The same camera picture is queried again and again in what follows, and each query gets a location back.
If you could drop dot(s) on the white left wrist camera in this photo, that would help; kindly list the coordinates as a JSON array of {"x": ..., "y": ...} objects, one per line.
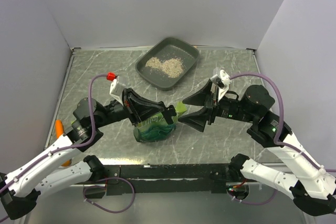
[{"x": 117, "y": 86}]

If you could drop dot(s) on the black bag clip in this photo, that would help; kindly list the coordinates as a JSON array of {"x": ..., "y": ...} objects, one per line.
[{"x": 168, "y": 114}]

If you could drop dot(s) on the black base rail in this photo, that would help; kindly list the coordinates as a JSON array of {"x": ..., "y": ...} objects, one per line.
[{"x": 170, "y": 178}]

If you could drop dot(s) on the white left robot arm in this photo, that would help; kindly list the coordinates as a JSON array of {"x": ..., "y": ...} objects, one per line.
[{"x": 21, "y": 188}]

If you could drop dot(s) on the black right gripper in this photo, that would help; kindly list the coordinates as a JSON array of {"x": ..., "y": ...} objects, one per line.
[{"x": 196, "y": 119}]

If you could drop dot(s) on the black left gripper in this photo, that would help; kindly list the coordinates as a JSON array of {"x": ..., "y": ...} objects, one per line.
[{"x": 138, "y": 108}]

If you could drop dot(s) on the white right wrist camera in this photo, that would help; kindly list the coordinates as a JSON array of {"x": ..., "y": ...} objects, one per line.
[{"x": 220, "y": 83}]

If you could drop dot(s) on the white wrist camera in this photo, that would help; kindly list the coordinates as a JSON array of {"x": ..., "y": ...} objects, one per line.
[
  {"x": 117, "y": 86},
  {"x": 220, "y": 83}
]

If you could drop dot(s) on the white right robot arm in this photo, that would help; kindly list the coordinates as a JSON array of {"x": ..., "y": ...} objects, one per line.
[{"x": 311, "y": 187}]

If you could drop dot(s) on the grey litter tray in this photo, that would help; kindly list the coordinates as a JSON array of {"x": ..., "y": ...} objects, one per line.
[{"x": 166, "y": 49}]

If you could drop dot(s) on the green litter bag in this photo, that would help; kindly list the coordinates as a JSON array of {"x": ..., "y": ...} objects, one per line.
[{"x": 156, "y": 128}]

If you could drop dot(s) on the orange toy carrot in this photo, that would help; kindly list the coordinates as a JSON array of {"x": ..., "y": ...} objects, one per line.
[{"x": 59, "y": 130}]

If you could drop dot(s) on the beige litter granules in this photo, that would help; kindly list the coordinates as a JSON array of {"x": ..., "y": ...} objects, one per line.
[{"x": 173, "y": 68}]

